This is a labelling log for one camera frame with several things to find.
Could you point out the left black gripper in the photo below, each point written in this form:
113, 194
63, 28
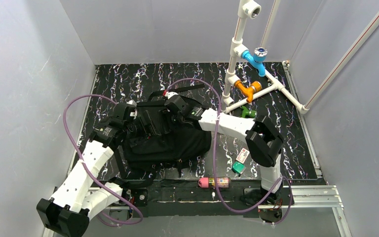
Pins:
146, 119

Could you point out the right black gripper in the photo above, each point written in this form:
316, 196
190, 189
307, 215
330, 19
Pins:
170, 106

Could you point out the black student backpack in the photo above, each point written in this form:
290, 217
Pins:
175, 148

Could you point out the pink pencil case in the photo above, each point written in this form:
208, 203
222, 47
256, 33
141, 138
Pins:
220, 182

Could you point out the teal eraser block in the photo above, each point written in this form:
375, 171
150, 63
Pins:
238, 168

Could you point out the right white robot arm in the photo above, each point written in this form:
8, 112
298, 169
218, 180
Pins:
263, 140

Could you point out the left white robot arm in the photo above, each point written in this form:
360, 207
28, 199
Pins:
88, 163

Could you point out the green white pipe fitting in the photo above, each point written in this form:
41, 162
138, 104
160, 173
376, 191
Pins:
248, 113

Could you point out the orange plastic pipe fitting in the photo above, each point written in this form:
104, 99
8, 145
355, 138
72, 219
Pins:
248, 91

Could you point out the blue plastic faucet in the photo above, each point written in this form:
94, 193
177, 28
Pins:
256, 59

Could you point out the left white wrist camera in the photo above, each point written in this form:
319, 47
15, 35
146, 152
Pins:
132, 108

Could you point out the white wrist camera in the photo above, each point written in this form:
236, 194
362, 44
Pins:
168, 94
132, 108

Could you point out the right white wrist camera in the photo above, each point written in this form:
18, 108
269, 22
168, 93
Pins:
168, 94

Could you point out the white PVC pipe frame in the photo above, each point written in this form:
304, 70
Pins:
235, 94

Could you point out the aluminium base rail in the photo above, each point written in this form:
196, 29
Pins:
187, 198

